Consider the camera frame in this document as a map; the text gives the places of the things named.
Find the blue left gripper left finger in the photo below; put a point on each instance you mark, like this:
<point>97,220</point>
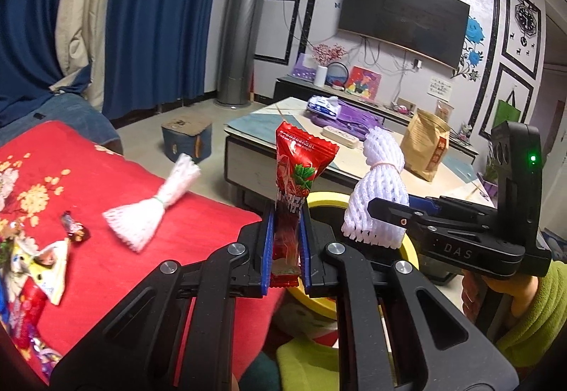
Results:
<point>267,235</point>

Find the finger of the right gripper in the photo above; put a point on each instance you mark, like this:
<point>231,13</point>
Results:
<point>427,205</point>

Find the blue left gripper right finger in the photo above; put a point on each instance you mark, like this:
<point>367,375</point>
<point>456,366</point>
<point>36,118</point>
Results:
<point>304,247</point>

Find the white foam fruit net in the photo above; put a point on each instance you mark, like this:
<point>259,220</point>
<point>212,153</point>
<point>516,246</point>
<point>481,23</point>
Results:
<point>386,162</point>

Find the red candy wrapper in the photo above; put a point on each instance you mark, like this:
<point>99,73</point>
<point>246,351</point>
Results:
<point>301,157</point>

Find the white yellow snack wrapper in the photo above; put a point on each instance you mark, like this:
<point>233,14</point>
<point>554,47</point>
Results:
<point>46,266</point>

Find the yellow rimmed black trash bin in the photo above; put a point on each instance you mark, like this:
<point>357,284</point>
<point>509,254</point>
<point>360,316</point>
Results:
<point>326,212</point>

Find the brown paper bag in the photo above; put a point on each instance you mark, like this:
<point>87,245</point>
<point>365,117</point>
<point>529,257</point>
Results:
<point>425,143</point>

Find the beige rectangular box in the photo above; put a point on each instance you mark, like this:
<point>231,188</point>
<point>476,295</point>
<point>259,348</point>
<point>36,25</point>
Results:
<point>338,136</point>

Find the green fleece right sleeve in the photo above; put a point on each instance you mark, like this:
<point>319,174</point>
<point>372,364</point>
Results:
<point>532,336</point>

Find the purple cloth bag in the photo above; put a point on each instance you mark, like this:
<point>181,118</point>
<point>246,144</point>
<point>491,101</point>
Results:
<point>351,119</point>

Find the coffee table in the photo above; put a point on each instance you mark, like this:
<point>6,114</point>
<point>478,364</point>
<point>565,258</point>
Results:
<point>250,160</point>

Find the white tissue pack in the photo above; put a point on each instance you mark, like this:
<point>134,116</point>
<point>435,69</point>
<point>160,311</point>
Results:
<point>328,107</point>

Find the white foam net bow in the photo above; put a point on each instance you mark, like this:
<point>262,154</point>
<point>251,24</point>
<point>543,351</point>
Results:
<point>136,224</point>

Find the blue cardboard topped stool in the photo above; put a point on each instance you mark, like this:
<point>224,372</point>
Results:
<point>191,135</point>

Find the round mirror ornament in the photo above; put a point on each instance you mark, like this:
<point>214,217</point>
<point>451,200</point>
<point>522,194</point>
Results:
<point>337,75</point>

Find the white vase red flowers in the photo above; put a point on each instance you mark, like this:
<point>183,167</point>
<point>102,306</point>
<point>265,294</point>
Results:
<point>323,55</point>

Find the dark chocolate candy wrapper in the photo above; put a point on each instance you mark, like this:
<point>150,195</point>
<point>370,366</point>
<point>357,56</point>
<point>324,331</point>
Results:
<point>75,230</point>

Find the red floral blanket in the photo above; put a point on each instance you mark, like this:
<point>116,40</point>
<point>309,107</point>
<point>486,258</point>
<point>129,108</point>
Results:
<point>61,171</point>

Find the blue sofa cover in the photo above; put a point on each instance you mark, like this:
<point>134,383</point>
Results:
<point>75,112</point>

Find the red tube candy pack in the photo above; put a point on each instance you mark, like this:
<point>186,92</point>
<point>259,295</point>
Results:
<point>25,313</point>

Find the silver standing air conditioner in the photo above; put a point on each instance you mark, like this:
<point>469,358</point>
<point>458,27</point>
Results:
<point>240,30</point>

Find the blue curtain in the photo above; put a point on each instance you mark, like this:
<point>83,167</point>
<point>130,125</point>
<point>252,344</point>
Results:
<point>155,53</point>

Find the beige curtain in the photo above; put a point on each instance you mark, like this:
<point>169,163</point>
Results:
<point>80,42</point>

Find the colourful picture frame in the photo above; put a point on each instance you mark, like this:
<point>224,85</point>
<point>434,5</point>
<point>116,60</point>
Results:
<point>363,83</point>

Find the black wall television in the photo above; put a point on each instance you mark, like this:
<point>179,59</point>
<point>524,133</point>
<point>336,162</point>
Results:
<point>433,28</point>

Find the black wall clock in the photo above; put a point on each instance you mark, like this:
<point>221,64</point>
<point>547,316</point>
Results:
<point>525,17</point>

